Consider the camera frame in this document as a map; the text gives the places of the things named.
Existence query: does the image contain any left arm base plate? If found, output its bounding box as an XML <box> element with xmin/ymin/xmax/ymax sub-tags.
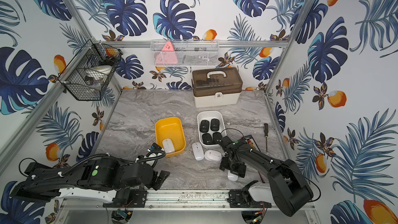
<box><xmin>103</xmin><ymin>189</ymin><xmax>148</xmax><ymax>208</ymax></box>

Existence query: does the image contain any black wire basket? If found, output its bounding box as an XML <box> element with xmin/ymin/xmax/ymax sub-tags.
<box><xmin>58</xmin><ymin>39</ymin><xmax>123</xmax><ymax>101</ymax></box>

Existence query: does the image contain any black handle screwdriver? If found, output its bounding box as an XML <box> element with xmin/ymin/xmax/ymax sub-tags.
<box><xmin>263</xmin><ymin>123</ymin><xmax>269</xmax><ymax>152</ymax></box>

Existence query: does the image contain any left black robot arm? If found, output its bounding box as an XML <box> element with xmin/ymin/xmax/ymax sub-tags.
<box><xmin>10</xmin><ymin>149</ymin><xmax>170</xmax><ymax>206</ymax></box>

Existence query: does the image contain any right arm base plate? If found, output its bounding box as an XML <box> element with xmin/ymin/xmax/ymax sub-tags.
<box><xmin>227</xmin><ymin>189</ymin><xmax>273</xmax><ymax>208</ymax></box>

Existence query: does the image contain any black orange connector board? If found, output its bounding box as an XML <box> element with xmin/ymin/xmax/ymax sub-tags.
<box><xmin>244</xmin><ymin>135</ymin><xmax>259</xmax><ymax>150</ymax></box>

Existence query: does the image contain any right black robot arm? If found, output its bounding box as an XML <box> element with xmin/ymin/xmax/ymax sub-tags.
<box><xmin>218</xmin><ymin>136</ymin><xmax>314</xmax><ymax>217</ymax></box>

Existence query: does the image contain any black mouse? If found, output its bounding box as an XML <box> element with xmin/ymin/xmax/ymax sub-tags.
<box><xmin>199</xmin><ymin>119</ymin><xmax>210</xmax><ymax>133</ymax></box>
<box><xmin>212</xmin><ymin>132</ymin><xmax>222</xmax><ymax>144</ymax></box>
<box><xmin>202</xmin><ymin>133</ymin><xmax>214</xmax><ymax>145</ymax></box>
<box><xmin>210</xmin><ymin>118</ymin><xmax>220</xmax><ymax>132</ymax></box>

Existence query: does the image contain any clear wall shelf basket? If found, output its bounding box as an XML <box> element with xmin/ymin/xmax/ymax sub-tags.
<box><xmin>150</xmin><ymin>39</ymin><xmax>219</xmax><ymax>67</ymax></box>

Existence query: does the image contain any brown lid storage case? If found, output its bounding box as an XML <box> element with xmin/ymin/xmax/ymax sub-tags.
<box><xmin>192</xmin><ymin>67</ymin><xmax>243</xmax><ymax>108</ymax></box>

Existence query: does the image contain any pink triangle object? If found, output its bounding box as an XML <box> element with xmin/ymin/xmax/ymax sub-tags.
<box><xmin>154</xmin><ymin>41</ymin><xmax>178</xmax><ymax>66</ymax></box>

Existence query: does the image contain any white bowl in basket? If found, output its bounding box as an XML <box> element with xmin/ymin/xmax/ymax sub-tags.
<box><xmin>85</xmin><ymin>65</ymin><xmax>112</xmax><ymax>80</ymax></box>

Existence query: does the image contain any white mouse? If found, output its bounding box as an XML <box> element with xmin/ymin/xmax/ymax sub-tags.
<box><xmin>227</xmin><ymin>171</ymin><xmax>239</xmax><ymax>181</ymax></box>
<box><xmin>204</xmin><ymin>150</ymin><xmax>223</xmax><ymax>162</ymax></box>
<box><xmin>162</xmin><ymin>139</ymin><xmax>175</xmax><ymax>153</ymax></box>
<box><xmin>192</xmin><ymin>142</ymin><xmax>205</xmax><ymax>161</ymax></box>

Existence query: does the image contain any white plastic bin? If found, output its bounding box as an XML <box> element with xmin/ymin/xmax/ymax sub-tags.
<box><xmin>197</xmin><ymin>111</ymin><xmax>227</xmax><ymax>149</ymax></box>

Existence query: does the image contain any yellow plastic bin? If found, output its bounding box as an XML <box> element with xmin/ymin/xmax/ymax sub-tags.
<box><xmin>155</xmin><ymin>117</ymin><xmax>186</xmax><ymax>157</ymax></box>

